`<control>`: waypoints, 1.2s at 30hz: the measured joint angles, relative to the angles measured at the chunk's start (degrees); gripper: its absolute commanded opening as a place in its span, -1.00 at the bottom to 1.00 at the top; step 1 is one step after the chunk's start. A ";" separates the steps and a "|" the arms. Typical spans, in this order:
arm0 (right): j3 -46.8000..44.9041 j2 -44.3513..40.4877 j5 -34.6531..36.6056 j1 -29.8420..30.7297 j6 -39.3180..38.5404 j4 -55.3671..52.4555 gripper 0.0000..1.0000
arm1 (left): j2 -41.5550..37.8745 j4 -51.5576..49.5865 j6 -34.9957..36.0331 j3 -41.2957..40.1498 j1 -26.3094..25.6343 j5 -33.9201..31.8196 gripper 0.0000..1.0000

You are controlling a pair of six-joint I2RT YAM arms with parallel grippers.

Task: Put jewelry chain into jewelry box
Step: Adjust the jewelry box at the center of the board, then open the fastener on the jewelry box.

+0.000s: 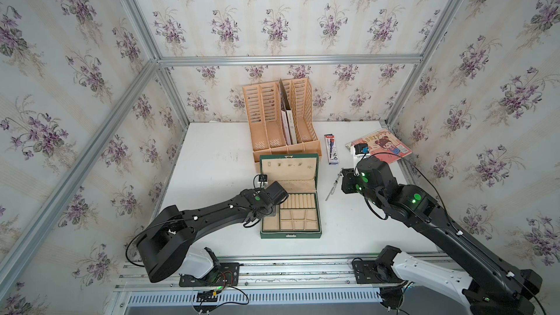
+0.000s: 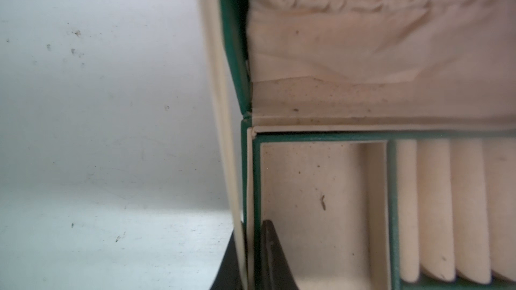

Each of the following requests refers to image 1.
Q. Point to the peach plastic file organizer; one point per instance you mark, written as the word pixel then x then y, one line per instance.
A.
pixel 266 126

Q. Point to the pink cartoon spiral notebook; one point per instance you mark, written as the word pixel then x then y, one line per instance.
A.
pixel 383 145

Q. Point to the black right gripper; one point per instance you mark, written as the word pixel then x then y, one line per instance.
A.
pixel 348 175

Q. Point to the small pen box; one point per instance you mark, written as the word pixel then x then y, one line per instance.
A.
pixel 331 148

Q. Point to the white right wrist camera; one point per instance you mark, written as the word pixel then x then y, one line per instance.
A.
pixel 360 149

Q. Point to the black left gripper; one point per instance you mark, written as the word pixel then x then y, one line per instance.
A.
pixel 274 213

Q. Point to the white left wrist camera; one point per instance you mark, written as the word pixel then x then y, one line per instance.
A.
pixel 262 180

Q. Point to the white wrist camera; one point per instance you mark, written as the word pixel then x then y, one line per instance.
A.
pixel 262 180
pixel 360 149

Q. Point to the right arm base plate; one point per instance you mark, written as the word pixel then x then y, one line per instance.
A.
pixel 372 271

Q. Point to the green jewelry box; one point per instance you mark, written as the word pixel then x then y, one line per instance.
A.
pixel 298 216

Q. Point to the books in file organizer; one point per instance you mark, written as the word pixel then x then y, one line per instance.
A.
pixel 287 115

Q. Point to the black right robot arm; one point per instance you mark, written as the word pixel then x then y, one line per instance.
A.
pixel 487 284

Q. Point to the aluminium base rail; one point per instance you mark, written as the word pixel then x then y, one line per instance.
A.
pixel 272 272

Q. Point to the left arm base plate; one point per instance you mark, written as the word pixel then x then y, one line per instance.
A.
pixel 226 274

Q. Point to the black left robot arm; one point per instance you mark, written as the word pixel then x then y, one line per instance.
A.
pixel 164 245

